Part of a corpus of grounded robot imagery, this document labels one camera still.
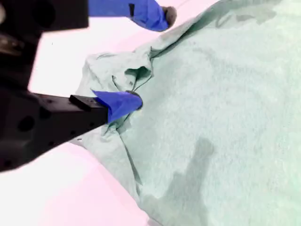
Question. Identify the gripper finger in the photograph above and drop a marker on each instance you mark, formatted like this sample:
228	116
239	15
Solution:
141	11
70	117

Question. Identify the pale green t-shirt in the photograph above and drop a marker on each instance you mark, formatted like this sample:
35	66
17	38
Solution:
211	94

